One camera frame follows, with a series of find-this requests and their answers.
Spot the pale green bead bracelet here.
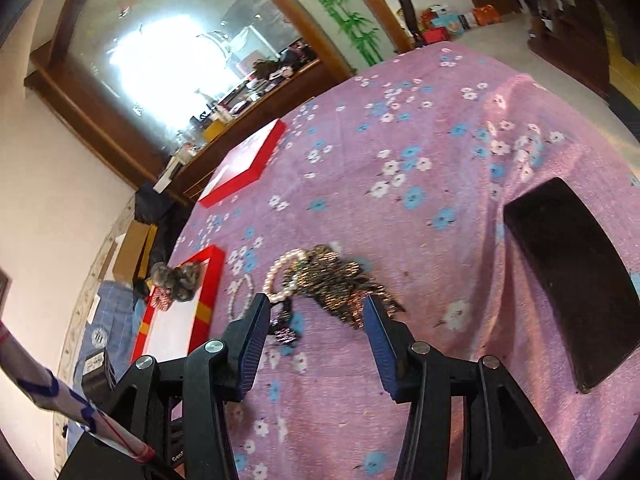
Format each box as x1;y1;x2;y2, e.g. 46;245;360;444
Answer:
226;273;256;321

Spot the blue plaid cloth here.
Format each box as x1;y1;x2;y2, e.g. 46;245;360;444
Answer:
64;282;147;451

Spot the cardboard box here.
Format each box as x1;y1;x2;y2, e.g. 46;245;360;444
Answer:
112;220;157;287

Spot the white pearl bracelet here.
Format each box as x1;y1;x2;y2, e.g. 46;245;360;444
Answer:
261;248;312;304

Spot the red box lid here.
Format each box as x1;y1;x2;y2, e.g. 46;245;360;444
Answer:
198;118;285;208

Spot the bamboo painted glass panel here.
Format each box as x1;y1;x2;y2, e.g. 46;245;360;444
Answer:
297;0;396;74

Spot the large wall mirror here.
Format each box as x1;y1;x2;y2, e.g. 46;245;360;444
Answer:
67;0;317;155

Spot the black phone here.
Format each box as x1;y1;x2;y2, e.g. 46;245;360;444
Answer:
503;178;639;393

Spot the red plaid scrunchie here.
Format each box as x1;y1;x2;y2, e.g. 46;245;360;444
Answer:
149;287;174;311

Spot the purple floral bedspread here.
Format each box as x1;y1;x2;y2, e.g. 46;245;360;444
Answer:
171;44;639;479

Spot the person left forearm sleeve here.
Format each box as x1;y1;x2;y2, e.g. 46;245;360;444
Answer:
0;324;155;463

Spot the wooden dresser counter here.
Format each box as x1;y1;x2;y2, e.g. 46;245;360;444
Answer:
165;60;354;204

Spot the black rhinestone hair comb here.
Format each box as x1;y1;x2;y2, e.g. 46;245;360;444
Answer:
282;245;405;330

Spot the open red gift box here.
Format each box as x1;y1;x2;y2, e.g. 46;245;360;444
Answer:
130;245;224;363

